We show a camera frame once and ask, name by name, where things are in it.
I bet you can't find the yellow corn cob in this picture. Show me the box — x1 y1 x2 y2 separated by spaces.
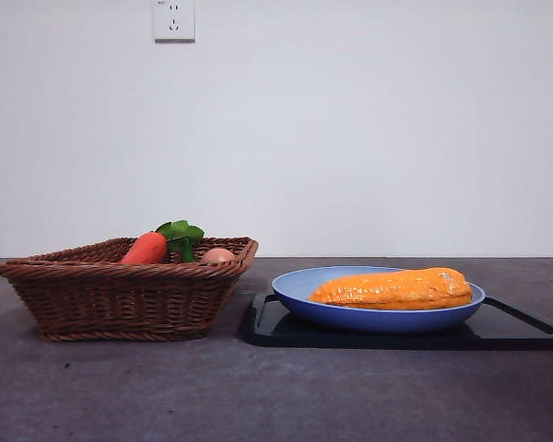
307 266 473 311

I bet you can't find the white wall socket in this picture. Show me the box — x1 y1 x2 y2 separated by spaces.
154 0 196 45

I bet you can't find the brown wicker basket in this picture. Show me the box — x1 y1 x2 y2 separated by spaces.
0 237 260 343

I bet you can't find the brown egg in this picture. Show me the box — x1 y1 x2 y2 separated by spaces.
199 247 237 264

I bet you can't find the black flat tray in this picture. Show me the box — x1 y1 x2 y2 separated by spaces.
243 290 553 350

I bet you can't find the blue round plate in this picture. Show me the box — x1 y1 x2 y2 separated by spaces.
270 265 487 334

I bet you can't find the orange carrot with green leaves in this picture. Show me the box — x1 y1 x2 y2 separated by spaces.
119 219 205 265

